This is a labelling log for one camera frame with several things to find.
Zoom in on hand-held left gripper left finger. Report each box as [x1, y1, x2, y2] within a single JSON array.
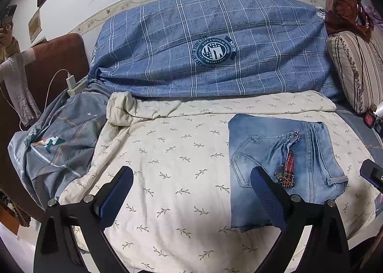
[[34, 166, 134, 273]]

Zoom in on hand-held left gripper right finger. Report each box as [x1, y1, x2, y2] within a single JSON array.
[[250, 166, 350, 273]]

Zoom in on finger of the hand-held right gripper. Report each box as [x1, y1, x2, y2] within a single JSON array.
[[359, 159, 383, 194]]

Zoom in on blue denim pants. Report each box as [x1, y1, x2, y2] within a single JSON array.
[[228, 113, 349, 233]]

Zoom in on another person's forearm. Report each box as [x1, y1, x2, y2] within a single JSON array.
[[0, 48, 41, 127]]

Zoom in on small red box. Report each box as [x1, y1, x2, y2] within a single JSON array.
[[363, 110, 378, 129]]

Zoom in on grey star-print quilt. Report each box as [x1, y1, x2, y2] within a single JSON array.
[[7, 81, 110, 210]]

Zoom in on cream leaf-print blanket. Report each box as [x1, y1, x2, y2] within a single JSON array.
[[58, 90, 377, 273]]

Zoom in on striped floral pillow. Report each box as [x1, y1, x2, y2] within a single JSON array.
[[326, 31, 383, 115]]

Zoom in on brown headboard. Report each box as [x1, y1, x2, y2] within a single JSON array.
[[0, 33, 90, 227]]

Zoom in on blue plaid quilt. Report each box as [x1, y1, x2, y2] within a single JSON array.
[[89, 0, 344, 103]]

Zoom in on purple cloth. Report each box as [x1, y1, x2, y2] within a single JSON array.
[[363, 0, 383, 29]]

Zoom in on brown-red cloth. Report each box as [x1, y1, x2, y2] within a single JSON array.
[[325, 0, 373, 41]]

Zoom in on dark smartphone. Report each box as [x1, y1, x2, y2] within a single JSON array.
[[0, 5, 18, 30]]

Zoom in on white charging cable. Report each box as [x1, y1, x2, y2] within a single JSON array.
[[18, 69, 71, 130]]

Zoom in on small wall picture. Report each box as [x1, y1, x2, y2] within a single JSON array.
[[28, 9, 43, 43]]

